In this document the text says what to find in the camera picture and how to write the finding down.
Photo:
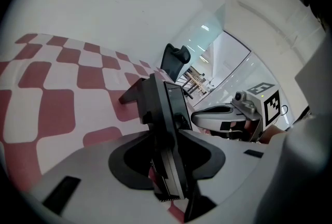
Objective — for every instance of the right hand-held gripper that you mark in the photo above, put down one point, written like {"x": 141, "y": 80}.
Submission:
{"x": 272, "y": 109}

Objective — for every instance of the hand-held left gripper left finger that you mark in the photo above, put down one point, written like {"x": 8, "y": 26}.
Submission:
{"x": 90, "y": 166}

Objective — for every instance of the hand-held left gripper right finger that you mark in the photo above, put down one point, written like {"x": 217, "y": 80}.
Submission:
{"x": 233, "y": 166}

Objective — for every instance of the person's right forearm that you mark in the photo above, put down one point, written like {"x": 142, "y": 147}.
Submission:
{"x": 271, "y": 134}

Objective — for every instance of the black mesh office chair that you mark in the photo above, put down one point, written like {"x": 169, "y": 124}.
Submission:
{"x": 176, "y": 62}

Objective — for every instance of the red white checkered tablecloth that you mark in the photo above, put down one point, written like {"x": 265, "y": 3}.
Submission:
{"x": 64, "y": 88}

